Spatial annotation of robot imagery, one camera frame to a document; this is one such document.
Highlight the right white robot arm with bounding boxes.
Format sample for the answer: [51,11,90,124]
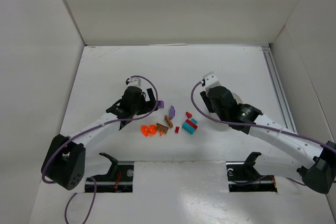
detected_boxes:
[200,82,335,194]

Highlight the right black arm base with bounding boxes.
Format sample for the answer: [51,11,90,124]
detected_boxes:
[226,152,277,193]

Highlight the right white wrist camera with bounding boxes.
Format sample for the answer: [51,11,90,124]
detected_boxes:
[202,72,220,92]

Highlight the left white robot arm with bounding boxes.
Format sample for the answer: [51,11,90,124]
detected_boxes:
[41,86,158,190]

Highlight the white divided round container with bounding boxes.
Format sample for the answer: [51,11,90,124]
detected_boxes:
[207,87,239,122]

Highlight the small brown lego plate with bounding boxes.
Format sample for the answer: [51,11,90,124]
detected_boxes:
[164,115,173,128]

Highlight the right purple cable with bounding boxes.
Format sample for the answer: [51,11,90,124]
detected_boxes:
[190,80,336,156]

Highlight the purple curved lego piece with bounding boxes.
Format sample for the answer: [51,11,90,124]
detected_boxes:
[169,106,175,120]

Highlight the purple lego block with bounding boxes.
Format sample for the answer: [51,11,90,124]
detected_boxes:
[157,100,164,109]

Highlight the brown lego brick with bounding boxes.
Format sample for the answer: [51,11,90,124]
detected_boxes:
[155,123,169,134]

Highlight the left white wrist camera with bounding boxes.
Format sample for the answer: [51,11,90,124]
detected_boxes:
[126,77,141,88]

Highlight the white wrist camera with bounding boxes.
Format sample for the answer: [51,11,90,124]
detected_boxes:
[202,72,220,92]
[126,77,141,88]

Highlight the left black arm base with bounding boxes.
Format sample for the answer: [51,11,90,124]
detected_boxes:
[85,153,134,193]

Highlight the teal and red lego stack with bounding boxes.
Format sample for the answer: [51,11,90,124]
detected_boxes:
[182,118,198,135]

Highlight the aluminium rail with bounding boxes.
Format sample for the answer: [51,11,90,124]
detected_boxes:
[261,46,297,133]

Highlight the orange round lego piece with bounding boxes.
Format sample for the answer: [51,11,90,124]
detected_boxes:
[141,125,150,137]

